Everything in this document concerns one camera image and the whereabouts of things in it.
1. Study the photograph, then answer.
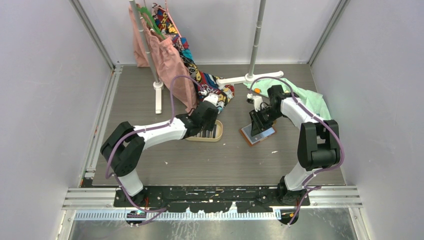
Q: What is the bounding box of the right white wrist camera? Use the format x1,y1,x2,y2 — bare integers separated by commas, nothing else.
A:
246,93,263,112

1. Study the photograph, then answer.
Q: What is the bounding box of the pink hanging garment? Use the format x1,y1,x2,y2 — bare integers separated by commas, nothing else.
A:
128,7,197,112

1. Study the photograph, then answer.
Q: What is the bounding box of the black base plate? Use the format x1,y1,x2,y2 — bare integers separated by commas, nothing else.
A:
113,184,310,225

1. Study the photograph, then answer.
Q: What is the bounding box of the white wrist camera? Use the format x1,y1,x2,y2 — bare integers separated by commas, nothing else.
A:
203,93,219,108
246,93,263,112

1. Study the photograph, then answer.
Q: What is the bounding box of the left white rack stand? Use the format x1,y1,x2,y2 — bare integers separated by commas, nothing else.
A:
129,0,164,115

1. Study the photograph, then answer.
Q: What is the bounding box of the white rack stand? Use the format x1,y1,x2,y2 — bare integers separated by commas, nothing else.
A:
129,0,164,115
216,0,284,86

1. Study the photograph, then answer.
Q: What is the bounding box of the colourful comic print garment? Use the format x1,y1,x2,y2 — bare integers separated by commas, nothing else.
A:
151,3,235,113

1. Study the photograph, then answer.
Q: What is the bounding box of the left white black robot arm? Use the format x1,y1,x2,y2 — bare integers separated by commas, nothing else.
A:
100,100,219,207

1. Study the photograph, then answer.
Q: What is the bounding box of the mint green garment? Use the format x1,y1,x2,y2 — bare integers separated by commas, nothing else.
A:
252,78,333,120

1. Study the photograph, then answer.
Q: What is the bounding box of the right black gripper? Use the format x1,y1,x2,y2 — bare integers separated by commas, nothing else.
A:
249,106,284,137

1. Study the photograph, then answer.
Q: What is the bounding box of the brown leather card holder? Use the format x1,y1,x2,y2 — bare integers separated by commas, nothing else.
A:
239,124,277,147

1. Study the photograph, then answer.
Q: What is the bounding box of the right white rack stand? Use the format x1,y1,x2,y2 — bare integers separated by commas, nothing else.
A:
216,0,284,86

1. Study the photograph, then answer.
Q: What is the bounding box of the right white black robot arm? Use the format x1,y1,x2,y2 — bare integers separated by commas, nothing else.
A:
247,85,341,206

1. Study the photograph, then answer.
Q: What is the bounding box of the green clothes hanger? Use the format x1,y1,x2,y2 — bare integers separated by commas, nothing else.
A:
137,7,166,40

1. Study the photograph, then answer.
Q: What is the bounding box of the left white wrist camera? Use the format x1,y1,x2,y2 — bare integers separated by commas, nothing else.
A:
203,93,219,108

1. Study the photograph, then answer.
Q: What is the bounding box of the beige oval card tray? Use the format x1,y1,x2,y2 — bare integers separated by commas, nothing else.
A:
186,120,223,143

